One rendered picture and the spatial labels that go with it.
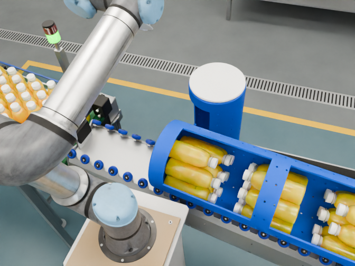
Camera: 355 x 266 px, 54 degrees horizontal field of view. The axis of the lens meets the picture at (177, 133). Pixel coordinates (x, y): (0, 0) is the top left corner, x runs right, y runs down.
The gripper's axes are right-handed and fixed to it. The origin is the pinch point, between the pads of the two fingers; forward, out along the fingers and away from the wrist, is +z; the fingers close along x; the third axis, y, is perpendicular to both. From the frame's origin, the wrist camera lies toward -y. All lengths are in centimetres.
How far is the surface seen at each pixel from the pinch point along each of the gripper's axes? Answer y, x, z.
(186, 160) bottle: 19.4, -30.2, 34.7
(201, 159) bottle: 25, -28, 34
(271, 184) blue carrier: 51, -27, 30
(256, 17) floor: -40, 163, 245
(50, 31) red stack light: -74, 3, 42
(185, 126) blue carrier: 13.8, -18.5, 34.4
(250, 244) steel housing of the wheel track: 50, -49, 59
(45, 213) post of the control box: -54, -81, 79
